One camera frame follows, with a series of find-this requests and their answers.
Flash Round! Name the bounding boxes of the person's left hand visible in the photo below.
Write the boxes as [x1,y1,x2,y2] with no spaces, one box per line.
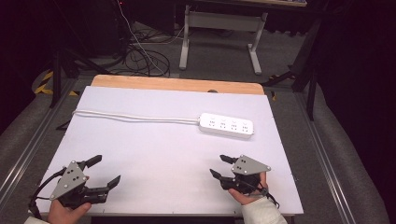
[47,175,93,224]

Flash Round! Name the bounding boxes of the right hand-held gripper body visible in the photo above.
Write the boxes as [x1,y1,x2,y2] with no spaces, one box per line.
[219,154,272,196]

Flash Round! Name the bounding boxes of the white metal desk frame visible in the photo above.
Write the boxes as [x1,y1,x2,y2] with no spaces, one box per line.
[178,4,269,77]

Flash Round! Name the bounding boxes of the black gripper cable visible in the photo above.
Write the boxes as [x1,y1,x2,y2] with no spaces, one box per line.
[27,167,68,220]
[236,179,281,209]

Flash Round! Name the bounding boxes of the white board sheet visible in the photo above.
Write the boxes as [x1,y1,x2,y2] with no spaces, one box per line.
[28,85,304,217]

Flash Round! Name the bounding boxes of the white power strip cable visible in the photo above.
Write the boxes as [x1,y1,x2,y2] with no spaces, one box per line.
[71,108,202,126]

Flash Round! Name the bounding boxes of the thin white floor cable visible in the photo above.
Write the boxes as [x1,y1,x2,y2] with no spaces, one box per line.
[115,0,187,77]

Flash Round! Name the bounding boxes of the black floor cables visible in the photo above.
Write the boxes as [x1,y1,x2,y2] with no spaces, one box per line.
[109,21,188,78]

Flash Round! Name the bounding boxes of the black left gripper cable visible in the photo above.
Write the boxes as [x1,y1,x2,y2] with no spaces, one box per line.
[27,167,68,220]

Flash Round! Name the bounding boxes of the person's right hand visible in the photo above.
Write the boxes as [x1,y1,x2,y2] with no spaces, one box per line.
[227,171,269,206]

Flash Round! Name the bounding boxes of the yellow black floor tape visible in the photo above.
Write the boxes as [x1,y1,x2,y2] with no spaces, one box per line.
[33,70,80,97]

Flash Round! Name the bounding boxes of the white power strip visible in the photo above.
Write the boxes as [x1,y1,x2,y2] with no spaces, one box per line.
[198,112,255,140]

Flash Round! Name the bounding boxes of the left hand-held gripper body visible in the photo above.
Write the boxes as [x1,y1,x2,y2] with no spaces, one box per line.
[49,160,110,210]

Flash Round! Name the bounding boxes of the aluminium floor rail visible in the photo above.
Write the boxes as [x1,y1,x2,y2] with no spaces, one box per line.
[0,77,78,200]
[293,91,362,224]

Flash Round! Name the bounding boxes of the black metal stand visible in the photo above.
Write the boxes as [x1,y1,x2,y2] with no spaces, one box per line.
[49,0,110,109]
[261,12,325,121]

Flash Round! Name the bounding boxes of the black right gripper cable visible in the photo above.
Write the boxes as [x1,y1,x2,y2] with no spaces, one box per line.
[236,179,281,209]

